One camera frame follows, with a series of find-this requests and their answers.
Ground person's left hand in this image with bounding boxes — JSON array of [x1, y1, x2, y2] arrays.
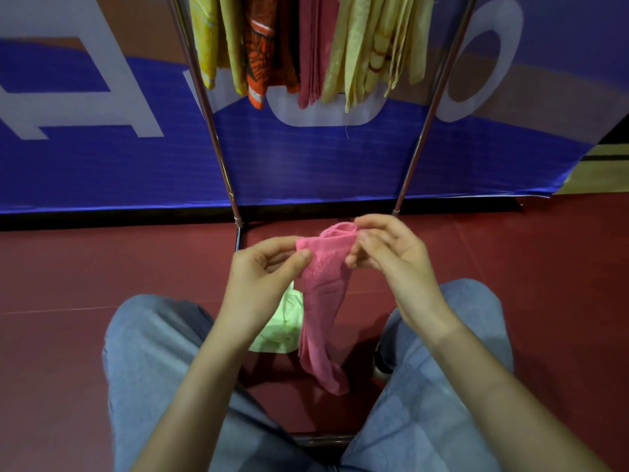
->
[[215, 235, 313, 347]]

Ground person's right hand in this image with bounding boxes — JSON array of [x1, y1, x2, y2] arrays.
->
[[345, 213, 455, 341]]

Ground light green towel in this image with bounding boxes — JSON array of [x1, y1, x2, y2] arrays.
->
[[248, 281, 306, 355]]

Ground pink towel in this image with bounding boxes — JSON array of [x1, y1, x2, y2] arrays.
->
[[297, 0, 341, 110], [294, 221, 359, 397]]

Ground metal towel rack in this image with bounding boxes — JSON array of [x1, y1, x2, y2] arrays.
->
[[166, 0, 480, 252]]

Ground pale yellow striped towel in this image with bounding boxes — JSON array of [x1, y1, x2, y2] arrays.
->
[[363, 0, 436, 100]]

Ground orange brown patterned towel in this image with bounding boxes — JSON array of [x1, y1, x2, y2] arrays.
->
[[244, 0, 301, 111]]

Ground yellow patterned towel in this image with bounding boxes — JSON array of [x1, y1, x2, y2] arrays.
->
[[188, 0, 248, 98]]

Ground person's right forearm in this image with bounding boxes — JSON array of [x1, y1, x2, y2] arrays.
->
[[423, 311, 613, 472]]

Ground person's right shoe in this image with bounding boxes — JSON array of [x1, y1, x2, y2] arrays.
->
[[372, 338, 397, 382]]

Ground person's grey trousers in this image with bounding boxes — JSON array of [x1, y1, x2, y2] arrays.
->
[[102, 278, 515, 472]]

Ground chrome metal bar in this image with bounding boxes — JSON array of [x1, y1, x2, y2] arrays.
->
[[288, 432, 356, 449]]

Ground blue printed banner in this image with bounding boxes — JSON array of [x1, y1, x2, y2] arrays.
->
[[0, 0, 629, 216]]

